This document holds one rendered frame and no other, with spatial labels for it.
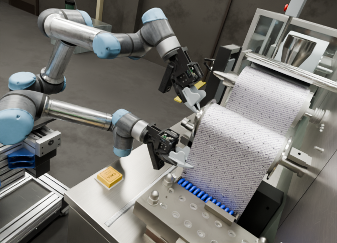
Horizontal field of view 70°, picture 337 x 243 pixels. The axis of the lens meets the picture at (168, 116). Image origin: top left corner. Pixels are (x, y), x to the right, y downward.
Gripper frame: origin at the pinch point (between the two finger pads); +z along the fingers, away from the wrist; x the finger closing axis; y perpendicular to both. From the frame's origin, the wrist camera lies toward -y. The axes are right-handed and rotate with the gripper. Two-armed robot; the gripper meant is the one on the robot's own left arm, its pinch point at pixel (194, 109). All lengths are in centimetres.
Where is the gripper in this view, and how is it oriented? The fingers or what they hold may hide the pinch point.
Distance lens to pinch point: 81.6
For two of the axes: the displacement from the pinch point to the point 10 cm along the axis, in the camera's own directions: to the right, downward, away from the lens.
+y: 7.0, -3.6, -6.2
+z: 4.6, 8.9, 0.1
